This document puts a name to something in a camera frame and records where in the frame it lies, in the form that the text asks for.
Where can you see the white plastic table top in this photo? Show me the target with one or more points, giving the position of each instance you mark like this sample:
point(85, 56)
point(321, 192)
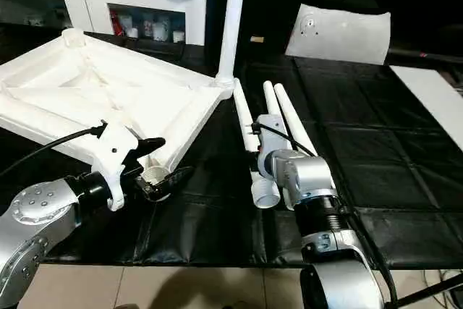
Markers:
point(72, 85)

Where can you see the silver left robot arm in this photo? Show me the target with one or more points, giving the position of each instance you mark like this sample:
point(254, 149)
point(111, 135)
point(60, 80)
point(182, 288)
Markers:
point(36, 215)

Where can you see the small brown block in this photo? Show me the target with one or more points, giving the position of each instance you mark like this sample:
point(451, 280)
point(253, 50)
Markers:
point(257, 39)

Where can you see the black work mat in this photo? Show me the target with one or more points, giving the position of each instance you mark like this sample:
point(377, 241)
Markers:
point(391, 164)

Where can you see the white plastic bag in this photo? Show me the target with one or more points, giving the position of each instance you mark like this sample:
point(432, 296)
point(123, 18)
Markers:
point(340, 34)

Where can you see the flat white board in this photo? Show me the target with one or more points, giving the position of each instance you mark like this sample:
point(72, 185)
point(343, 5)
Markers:
point(434, 95)

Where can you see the black floor stand bar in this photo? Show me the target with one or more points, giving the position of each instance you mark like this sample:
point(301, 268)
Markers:
point(427, 291)

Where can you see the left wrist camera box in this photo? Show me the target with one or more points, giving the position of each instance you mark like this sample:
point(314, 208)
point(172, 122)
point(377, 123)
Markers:
point(112, 153)

